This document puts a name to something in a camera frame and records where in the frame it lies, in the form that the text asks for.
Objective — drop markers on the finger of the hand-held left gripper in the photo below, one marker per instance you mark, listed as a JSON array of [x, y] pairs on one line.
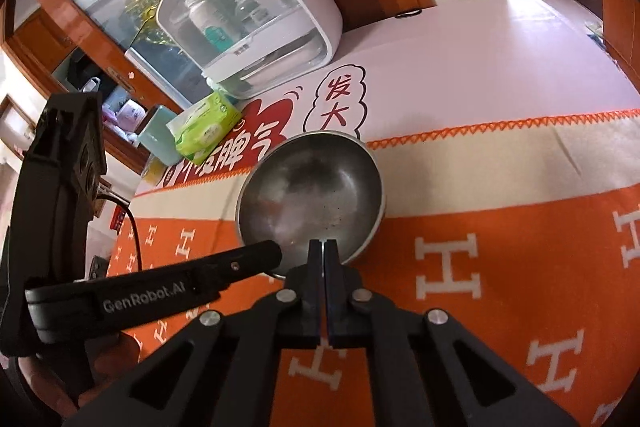
[[250, 259]]

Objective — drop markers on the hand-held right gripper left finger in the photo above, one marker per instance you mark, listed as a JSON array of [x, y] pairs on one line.
[[315, 287]]

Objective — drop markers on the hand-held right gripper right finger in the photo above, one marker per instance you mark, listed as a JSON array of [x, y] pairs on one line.
[[332, 287]]

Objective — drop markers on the steel bowl with patterned side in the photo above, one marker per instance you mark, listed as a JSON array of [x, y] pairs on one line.
[[310, 187]]

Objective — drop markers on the person's left hand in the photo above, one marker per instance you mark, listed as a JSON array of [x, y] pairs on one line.
[[112, 357]]

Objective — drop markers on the mint green canister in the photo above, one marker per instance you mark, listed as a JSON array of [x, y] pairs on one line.
[[155, 132]]

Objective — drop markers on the green tissue pack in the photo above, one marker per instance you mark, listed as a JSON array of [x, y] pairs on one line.
[[205, 127]]

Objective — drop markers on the orange patterned tablecloth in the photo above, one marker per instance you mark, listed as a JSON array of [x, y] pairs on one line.
[[500, 217]]

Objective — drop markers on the white bottle with green label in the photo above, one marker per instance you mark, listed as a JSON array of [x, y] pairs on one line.
[[215, 29]]

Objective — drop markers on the white red-printed table cover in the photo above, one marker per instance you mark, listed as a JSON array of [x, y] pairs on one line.
[[475, 57]]

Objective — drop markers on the tall wooden cabinet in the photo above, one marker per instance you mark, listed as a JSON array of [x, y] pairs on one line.
[[620, 2]]

